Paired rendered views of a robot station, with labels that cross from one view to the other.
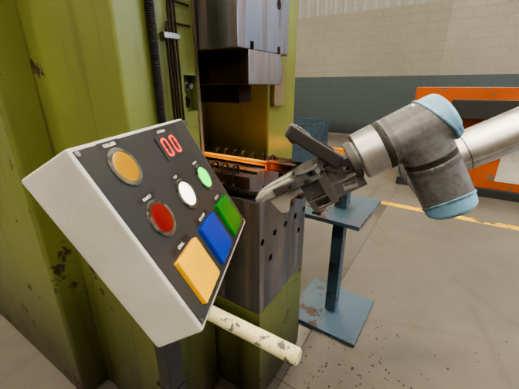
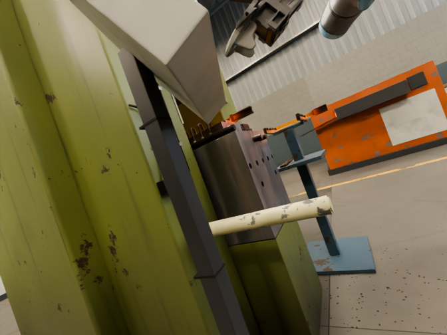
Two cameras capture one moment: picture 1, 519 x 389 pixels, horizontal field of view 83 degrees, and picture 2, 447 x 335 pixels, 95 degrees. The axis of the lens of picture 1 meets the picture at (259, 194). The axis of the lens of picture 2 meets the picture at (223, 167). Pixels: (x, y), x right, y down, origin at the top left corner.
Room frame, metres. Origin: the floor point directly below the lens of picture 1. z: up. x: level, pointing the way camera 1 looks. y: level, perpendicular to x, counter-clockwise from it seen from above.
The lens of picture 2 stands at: (0.07, 0.13, 0.78)
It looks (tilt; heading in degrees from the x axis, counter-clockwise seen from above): 1 degrees up; 357
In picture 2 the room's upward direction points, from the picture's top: 20 degrees counter-clockwise
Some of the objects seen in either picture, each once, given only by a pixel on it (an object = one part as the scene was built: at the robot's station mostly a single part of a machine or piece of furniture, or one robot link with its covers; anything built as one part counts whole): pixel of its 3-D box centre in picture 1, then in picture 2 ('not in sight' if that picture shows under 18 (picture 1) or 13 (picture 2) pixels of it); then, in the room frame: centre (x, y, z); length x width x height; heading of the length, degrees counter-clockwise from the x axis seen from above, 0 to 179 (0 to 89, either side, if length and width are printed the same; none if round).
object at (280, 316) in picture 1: (232, 306); (250, 271); (1.17, 0.14, 0.23); 0.56 x 0.38 x 0.47; 58
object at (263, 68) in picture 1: (215, 70); not in sight; (1.12, 0.16, 1.32); 0.42 x 0.20 x 0.10; 58
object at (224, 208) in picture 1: (227, 214); not in sight; (0.57, 0.07, 1.01); 0.07 x 0.05 x 0.07; 173
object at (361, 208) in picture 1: (341, 207); (300, 161); (1.41, -0.43, 0.67); 0.40 x 0.30 x 0.02; 146
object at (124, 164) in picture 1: (125, 167); not in sight; (0.38, 0.18, 1.16); 0.05 x 0.03 x 0.04; 148
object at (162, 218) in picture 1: (161, 218); not in sight; (0.38, 0.14, 1.09); 0.05 x 0.03 x 0.04; 148
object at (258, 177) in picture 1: (219, 168); (198, 143); (1.12, 0.16, 0.96); 0.42 x 0.20 x 0.09; 58
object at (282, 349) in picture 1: (229, 322); (249, 221); (0.67, 0.09, 0.62); 0.44 x 0.05 x 0.05; 58
